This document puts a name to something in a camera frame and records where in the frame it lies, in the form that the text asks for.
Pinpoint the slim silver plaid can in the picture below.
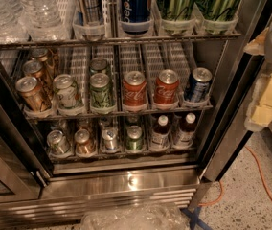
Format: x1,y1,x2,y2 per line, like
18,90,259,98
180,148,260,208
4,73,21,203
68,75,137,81
78,0,103,26

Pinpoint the orange can bottom shelf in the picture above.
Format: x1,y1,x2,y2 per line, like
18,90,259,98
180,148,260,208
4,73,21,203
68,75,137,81
75,129,96,157

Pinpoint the gold can row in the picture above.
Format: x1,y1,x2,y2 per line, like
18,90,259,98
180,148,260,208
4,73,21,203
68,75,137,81
30,48,59,79
22,59,55,98

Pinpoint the gold can back row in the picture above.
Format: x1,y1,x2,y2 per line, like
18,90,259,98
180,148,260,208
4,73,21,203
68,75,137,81
30,48,59,79

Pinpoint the green can behind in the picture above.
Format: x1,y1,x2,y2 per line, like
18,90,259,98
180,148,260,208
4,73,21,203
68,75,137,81
89,57,111,76

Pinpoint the green can shelf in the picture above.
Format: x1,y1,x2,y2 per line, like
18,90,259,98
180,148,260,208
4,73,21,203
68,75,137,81
126,126,143,151
157,0,194,21

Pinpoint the white green can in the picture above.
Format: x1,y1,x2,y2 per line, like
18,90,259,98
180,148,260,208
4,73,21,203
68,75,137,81
53,74,82,109

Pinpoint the silver blue can bottom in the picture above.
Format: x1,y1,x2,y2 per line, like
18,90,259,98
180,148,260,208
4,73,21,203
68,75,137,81
102,126,118,152

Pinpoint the red coca-cola can left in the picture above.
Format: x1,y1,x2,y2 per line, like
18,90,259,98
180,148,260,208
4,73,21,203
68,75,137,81
123,71,147,106

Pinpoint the brown bottle white cap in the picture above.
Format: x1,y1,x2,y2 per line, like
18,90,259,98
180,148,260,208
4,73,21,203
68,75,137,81
149,115,170,151
173,113,196,146

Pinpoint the blue floor tape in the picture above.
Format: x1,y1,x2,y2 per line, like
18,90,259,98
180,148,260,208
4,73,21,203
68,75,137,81
181,207,213,230

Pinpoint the clear plastic wrap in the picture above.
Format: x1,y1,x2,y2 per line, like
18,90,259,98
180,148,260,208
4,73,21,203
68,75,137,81
80,203,190,230

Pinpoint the orange power cable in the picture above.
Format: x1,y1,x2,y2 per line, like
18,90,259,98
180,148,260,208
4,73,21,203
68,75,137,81
198,145,272,217

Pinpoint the fridge glass door left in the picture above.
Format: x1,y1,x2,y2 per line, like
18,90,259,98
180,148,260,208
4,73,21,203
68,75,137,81
0,80,43,205

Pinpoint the green can top shelf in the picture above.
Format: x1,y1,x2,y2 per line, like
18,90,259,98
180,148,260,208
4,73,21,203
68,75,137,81
157,0,194,21

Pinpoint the green can front middle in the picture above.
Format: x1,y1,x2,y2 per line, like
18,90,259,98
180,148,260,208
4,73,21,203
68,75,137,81
90,73,114,109

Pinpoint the green can bottom shelf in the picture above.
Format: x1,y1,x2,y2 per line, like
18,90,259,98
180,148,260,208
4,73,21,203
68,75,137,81
126,126,143,151

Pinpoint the brown bottle white cap right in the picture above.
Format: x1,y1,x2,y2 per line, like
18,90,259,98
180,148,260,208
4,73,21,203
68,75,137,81
173,113,196,146

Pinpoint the red coca-cola can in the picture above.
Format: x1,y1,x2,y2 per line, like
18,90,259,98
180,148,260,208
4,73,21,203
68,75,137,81
123,71,147,106
154,69,179,104

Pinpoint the fridge door right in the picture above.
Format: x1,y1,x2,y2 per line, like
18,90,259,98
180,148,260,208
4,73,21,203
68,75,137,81
201,0,272,182

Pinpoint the brown bottle white cap left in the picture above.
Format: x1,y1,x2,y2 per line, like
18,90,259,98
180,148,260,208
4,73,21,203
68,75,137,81
149,115,170,151

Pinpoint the gold can middle row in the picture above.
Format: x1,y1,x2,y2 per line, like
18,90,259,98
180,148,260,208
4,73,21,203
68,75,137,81
22,59,55,98

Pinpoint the green can top right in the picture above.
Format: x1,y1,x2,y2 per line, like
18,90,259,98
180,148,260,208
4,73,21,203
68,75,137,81
195,0,240,22

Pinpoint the red coca-cola can right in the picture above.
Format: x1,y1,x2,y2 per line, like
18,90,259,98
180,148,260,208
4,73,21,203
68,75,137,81
154,69,179,104

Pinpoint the silver can bottom left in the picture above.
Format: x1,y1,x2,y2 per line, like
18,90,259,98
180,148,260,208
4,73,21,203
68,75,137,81
47,129,70,155

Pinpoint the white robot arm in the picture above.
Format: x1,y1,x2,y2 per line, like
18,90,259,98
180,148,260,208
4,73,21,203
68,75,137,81
244,22,272,132

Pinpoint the blue can middle shelf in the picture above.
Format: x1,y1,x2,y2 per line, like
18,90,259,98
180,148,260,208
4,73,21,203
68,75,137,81
184,67,213,103

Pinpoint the gold can front left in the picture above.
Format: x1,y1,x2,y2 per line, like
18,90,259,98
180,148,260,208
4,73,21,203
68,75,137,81
15,77,52,112

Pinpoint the blue pepsi can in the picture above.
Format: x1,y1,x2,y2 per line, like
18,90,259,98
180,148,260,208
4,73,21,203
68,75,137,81
120,0,151,35

